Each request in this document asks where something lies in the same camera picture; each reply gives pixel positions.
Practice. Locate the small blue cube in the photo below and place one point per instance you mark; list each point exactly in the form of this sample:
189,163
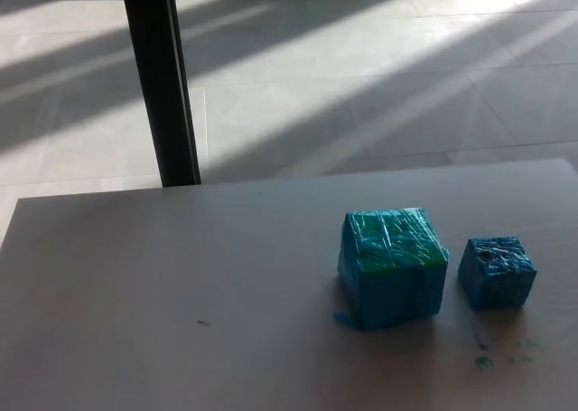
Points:
496,284

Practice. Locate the big blue green cube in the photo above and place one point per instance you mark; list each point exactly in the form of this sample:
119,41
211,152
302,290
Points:
393,271

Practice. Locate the black window frame post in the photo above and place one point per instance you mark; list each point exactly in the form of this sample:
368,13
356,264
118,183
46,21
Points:
158,81

